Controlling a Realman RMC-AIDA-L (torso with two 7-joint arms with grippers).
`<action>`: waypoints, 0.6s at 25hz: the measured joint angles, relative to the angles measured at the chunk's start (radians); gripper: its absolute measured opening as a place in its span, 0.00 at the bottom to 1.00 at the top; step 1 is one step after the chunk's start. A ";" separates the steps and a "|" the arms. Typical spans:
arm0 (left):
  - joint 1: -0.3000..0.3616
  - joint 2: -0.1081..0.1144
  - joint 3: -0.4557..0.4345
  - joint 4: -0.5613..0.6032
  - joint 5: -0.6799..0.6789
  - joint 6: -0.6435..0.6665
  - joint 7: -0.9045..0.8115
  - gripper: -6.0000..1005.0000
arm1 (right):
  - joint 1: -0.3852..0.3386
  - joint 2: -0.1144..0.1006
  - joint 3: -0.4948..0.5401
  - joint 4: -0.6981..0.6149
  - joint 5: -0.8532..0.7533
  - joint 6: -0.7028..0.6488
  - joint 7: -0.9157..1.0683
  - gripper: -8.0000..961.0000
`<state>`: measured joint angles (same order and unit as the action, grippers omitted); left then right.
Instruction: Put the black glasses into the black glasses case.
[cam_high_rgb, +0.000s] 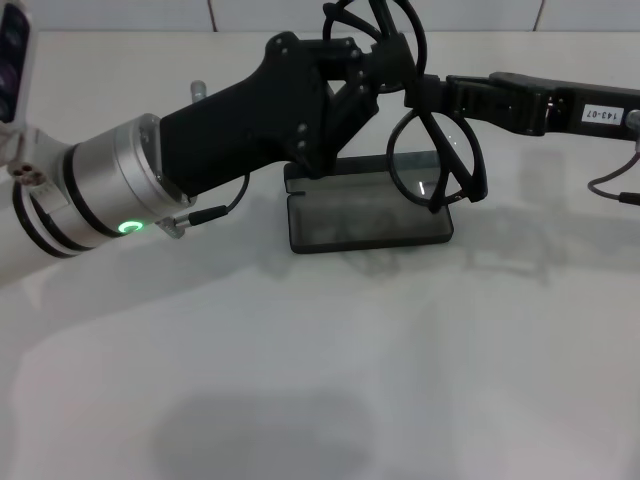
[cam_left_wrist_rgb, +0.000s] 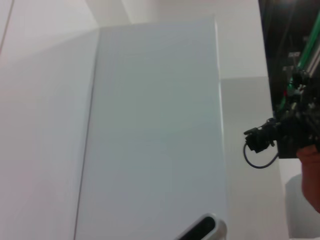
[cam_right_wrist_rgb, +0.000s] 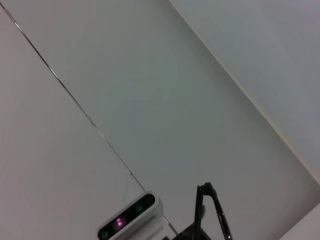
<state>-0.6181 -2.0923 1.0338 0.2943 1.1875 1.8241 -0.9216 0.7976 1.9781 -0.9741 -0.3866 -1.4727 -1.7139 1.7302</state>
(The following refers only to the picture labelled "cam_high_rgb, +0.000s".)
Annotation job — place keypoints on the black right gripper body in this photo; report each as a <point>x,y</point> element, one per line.
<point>570,112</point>

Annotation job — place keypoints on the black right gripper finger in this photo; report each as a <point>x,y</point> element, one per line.
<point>515,90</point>
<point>430,95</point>

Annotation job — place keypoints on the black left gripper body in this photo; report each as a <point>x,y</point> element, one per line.
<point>260,125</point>

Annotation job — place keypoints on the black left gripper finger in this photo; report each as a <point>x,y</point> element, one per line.
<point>395,77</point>
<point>387,52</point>

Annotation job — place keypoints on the black round glasses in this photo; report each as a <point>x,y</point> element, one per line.
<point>467,175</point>

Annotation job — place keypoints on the black glasses case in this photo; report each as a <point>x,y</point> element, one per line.
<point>350,225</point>

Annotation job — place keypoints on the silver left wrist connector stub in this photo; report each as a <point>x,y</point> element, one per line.
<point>199,91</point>

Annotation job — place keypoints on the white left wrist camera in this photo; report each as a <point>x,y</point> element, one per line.
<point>12,60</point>

